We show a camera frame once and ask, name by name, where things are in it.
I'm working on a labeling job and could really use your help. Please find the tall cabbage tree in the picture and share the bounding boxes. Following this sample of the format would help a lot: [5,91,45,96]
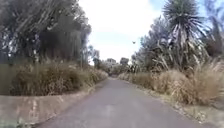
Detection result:
[162,0,209,69]

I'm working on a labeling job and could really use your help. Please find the dry tall grass bushes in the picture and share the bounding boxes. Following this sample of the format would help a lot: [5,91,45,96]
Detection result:
[118,63,224,107]
[0,61,109,98]

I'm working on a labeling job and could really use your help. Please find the row of dark trees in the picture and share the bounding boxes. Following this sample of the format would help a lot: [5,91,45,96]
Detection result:
[0,0,101,69]

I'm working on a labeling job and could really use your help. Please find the grey asphalt path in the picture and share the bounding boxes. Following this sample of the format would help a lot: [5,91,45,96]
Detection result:
[34,77,214,128]

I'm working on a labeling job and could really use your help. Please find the distant trees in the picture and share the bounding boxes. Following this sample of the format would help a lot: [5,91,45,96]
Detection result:
[93,57,134,77]

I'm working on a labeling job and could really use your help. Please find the dry grass verge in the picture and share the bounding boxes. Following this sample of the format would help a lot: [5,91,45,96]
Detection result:
[0,78,109,128]
[131,81,224,128]

